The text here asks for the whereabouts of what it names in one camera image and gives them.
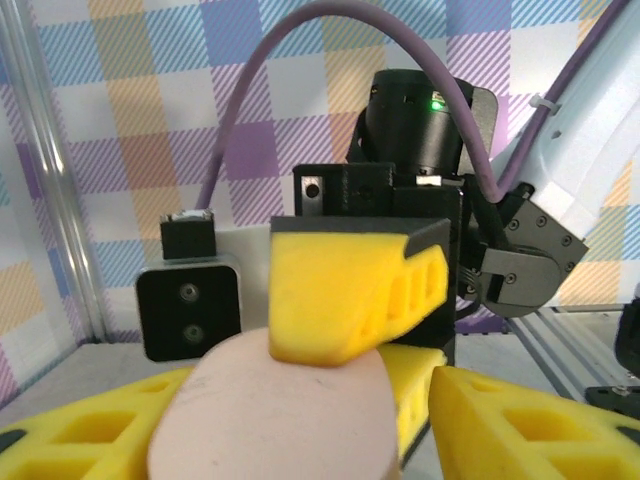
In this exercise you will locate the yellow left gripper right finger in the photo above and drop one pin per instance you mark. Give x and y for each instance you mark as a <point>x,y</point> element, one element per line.
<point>465,425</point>

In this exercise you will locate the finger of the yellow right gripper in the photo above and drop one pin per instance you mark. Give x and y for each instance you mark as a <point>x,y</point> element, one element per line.
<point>325,290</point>
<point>415,395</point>

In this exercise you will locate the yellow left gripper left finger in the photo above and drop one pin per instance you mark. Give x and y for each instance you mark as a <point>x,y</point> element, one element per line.
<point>135,435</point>

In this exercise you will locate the pink earbud charging case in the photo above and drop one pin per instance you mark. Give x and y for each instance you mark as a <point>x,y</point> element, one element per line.
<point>275,425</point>

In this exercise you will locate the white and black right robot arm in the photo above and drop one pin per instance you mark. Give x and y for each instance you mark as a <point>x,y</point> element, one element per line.
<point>590,125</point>

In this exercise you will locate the aluminium side rail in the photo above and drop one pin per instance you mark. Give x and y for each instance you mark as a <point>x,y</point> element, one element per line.
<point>560,345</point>

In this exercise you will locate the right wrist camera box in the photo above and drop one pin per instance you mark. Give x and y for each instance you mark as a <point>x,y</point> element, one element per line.
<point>185,310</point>

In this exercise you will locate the aluminium frame post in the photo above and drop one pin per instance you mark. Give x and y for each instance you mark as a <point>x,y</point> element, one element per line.
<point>55,175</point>

